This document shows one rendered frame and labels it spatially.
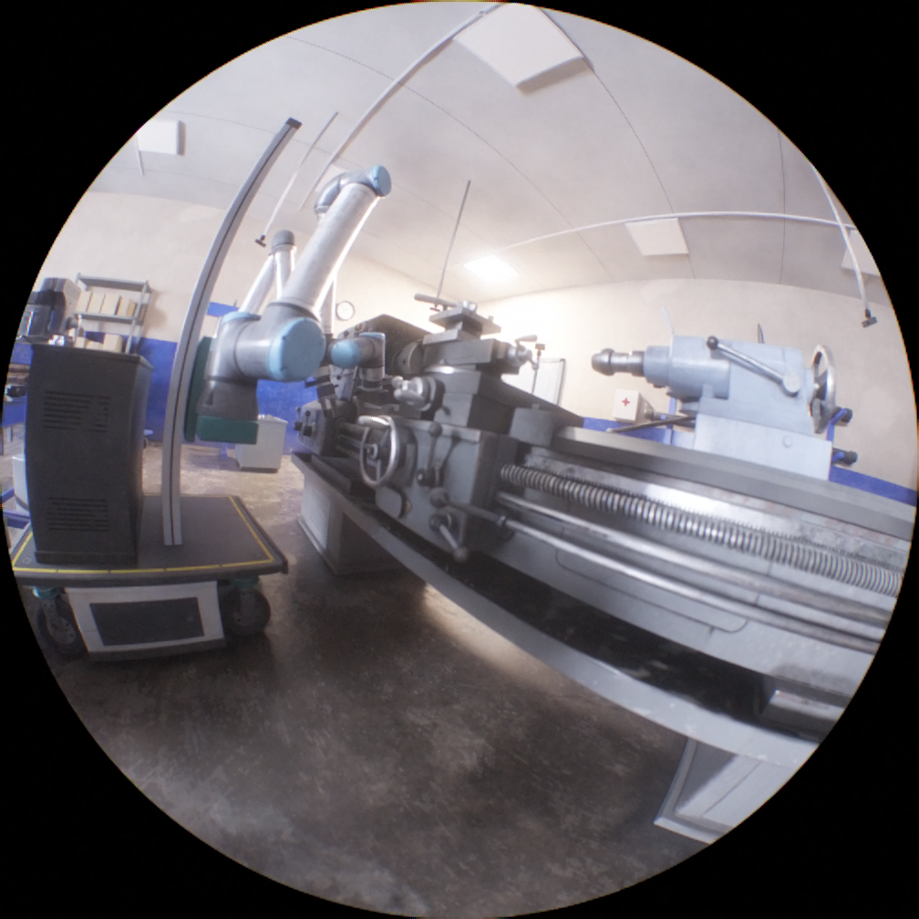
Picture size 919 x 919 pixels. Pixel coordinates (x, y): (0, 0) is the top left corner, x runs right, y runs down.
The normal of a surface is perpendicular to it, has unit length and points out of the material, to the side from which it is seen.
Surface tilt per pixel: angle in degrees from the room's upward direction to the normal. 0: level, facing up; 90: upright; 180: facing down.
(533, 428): 90
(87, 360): 90
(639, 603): 90
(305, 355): 95
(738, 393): 66
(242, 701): 0
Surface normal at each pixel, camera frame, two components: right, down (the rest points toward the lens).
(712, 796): -0.72, -0.08
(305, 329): 0.93, 0.29
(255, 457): 0.73, 0.20
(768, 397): -0.58, -0.48
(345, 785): 0.19, -0.98
